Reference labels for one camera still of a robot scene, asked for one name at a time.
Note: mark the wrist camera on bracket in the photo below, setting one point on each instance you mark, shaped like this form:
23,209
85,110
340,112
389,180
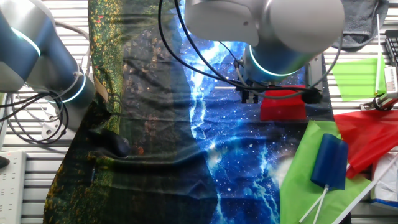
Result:
312,96

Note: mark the small red flag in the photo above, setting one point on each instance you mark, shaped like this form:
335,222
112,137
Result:
283,105

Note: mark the galaxy print cloth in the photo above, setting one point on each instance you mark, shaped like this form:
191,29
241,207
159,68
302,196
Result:
155,124

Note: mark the small blue flag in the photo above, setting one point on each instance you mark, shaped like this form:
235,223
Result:
329,161

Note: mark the small green flag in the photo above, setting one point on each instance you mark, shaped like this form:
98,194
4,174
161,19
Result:
354,81

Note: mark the tan cardboard piece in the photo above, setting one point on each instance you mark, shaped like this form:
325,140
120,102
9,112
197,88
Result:
100,90

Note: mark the white power strip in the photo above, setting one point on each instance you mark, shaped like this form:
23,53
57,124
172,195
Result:
12,186

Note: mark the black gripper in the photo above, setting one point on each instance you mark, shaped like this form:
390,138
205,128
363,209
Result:
253,85

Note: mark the large red flag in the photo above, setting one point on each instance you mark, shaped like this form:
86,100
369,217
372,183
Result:
367,137

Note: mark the grey towel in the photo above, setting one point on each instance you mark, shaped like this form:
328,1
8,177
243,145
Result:
363,21

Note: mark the large green flag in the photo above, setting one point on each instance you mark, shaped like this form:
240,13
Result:
298,193

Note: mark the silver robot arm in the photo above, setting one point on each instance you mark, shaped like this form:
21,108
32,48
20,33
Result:
295,25

